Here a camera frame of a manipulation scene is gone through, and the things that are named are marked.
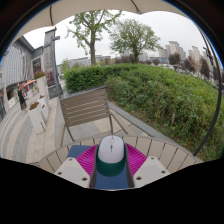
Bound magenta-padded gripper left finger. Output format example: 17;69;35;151
54;143;99;190

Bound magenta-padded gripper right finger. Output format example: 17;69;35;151
124;143;171;189

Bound white and teal computer mouse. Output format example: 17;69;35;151
95;134;128;178

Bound dark blue mouse pad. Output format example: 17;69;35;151
66;144;130;190

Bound low white flower planter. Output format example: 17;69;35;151
27;101;47;135
37;94;51;122

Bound slatted grey outdoor chair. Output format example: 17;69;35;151
58;85;129;148

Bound dark curved parasol pole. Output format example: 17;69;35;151
193;29;224;158

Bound green hedge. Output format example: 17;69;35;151
63;63;224;163

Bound person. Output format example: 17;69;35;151
17;87;29;112

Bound tall white flower planter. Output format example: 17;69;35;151
33;70;48;99

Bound red parasol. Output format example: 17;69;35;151
22;79;38;88

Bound tall grey sign pillar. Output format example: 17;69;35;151
43;28;64;100

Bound far dark trees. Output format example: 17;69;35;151
168;52;214;81

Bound grey storefront building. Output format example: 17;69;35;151
0;35;45;124

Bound tall sparse-leaved tree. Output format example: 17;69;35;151
65;9;123;66

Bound far apartment buildings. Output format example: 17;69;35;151
56;40;214;73

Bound round leafy tree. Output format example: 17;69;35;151
109;18;163;64

